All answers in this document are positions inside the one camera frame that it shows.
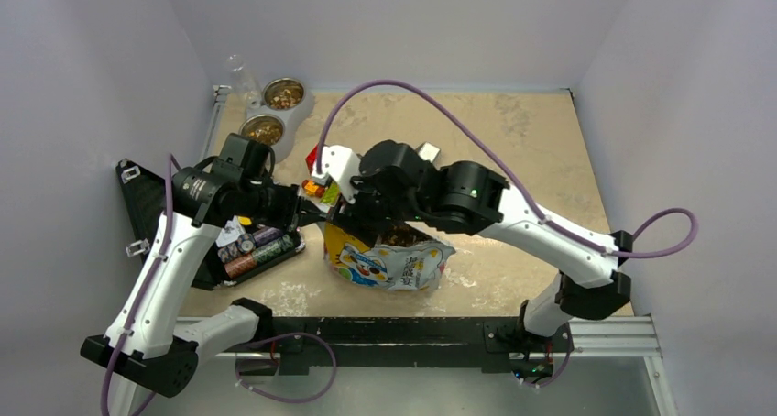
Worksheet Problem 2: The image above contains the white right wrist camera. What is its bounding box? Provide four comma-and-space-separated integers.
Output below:
311, 145, 361, 204

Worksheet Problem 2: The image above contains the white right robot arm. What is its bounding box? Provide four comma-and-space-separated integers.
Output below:
314, 140, 631, 349

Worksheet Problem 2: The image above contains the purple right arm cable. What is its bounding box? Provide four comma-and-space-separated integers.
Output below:
314, 78, 700, 260

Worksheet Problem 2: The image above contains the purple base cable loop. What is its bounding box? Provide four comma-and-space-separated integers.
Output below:
234, 332, 338, 405

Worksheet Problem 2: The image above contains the grey double pet bowl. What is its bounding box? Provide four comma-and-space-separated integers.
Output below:
239, 78, 315, 163

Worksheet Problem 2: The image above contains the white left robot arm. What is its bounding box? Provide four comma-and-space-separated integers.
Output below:
81, 134, 310, 401

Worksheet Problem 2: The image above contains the clear water bottle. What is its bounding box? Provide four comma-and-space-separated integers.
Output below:
226, 54, 262, 109

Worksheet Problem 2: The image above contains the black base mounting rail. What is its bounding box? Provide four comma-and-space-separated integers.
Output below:
227, 316, 574, 375

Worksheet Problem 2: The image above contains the red toy block frame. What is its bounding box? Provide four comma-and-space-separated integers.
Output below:
301, 147, 326, 198

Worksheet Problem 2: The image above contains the silver metal scoop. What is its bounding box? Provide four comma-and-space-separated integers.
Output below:
416, 142, 441, 165

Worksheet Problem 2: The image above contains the aluminium frame rail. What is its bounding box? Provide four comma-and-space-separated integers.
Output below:
125, 315, 662, 360

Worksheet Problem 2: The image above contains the black poker chip case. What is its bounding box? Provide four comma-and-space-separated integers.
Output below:
115, 159, 305, 290

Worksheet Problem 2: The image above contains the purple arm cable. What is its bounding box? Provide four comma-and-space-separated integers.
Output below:
314, 78, 700, 260
100, 153, 183, 416

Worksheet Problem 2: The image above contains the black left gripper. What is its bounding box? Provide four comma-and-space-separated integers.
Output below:
239, 181, 327, 230

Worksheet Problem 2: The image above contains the colourful pet food bag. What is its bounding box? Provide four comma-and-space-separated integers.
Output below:
321, 223, 456, 291

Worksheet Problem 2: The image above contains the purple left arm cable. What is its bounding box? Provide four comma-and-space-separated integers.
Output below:
100, 153, 183, 416

